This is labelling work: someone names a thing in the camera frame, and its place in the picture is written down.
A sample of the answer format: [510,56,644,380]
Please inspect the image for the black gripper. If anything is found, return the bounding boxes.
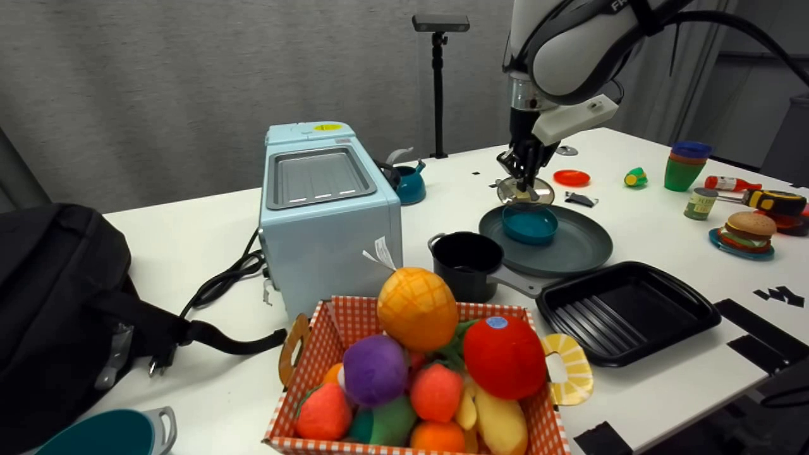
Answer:
[496,104,562,195]

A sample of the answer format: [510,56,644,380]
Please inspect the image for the grey metal pot lid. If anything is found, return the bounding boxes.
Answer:
[490,174,558,210]

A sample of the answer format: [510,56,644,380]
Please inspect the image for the small blue pot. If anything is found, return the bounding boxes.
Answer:
[501,203,562,249]

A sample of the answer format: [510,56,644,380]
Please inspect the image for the large teal pot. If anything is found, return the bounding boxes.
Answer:
[27,406,179,455]

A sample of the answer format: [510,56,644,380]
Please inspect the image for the red round disc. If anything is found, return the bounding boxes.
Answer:
[551,168,595,191]

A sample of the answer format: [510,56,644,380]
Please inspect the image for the small black clip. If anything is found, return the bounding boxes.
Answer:
[563,191,601,210]

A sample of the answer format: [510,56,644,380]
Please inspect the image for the grey frying pan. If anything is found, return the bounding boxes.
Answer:
[477,200,614,299]

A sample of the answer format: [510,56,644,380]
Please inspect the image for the black cup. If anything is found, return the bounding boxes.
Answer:
[424,231,506,303]

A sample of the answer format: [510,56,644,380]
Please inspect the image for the teal kettle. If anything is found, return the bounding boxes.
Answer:
[376,148,431,208]

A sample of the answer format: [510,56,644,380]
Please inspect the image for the green yellow toy corn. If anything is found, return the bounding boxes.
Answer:
[623,164,651,193]

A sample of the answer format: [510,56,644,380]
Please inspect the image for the stacked green blue cups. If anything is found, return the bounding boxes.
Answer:
[663,140,715,195]

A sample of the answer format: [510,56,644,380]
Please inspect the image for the orange yellow plush fruit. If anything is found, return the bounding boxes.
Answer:
[375,265,460,355]

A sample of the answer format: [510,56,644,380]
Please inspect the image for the black grill tray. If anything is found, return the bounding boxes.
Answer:
[533,258,723,369]

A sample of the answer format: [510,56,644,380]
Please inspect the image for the small green can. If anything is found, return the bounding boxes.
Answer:
[683,186,721,224]

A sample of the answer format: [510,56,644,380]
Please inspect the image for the red plush tomato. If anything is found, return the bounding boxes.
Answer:
[460,313,549,402]

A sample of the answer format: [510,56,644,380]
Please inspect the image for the light blue toaster oven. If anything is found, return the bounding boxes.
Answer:
[259,120,404,321]

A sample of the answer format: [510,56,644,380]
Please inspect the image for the yellow plush pineapple slice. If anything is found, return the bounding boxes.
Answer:
[542,331,597,411]

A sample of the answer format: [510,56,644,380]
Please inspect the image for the red toy ketchup bottle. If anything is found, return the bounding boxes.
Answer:
[702,172,762,198]

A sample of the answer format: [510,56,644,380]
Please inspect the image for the teal plate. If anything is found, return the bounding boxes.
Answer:
[706,226,779,263]

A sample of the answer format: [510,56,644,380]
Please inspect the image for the red checkered basket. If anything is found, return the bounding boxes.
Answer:
[264,293,575,455]

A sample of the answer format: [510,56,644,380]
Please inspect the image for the toy burger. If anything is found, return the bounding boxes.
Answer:
[715,210,779,253]

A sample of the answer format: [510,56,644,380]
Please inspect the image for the pink orange plush peach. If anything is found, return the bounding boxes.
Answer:
[407,361,469,426]

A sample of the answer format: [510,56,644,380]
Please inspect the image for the purple plush fruit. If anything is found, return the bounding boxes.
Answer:
[342,334,412,411]

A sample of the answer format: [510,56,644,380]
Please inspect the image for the yellow plush potato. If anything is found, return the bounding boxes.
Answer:
[474,387,532,455]

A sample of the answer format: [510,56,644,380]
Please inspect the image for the small orange plush fruit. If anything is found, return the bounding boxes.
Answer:
[407,420,469,455]

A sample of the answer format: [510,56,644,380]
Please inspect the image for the green plush vegetable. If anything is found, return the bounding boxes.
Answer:
[350,396,417,447]

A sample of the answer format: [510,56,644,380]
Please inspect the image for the small black tape pieces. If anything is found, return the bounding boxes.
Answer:
[753,284,806,310]

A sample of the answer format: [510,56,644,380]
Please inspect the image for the short black tape strip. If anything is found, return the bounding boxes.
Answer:
[725,334,774,374]

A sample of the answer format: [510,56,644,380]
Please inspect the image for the large black tape strip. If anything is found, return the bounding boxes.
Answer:
[714,296,809,366]

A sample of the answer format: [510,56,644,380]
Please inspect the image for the red orange plush strawberry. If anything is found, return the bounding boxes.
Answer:
[294,380,355,444]

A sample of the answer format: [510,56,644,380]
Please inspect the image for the black backpack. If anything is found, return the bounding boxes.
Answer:
[0,203,288,455]

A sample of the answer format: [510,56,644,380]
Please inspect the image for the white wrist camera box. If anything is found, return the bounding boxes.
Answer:
[532,95,623,148]

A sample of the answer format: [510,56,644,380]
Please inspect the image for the black camera stand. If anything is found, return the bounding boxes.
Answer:
[409,13,474,162]

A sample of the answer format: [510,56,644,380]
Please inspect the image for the black power cord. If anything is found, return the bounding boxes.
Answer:
[149,226,271,377]

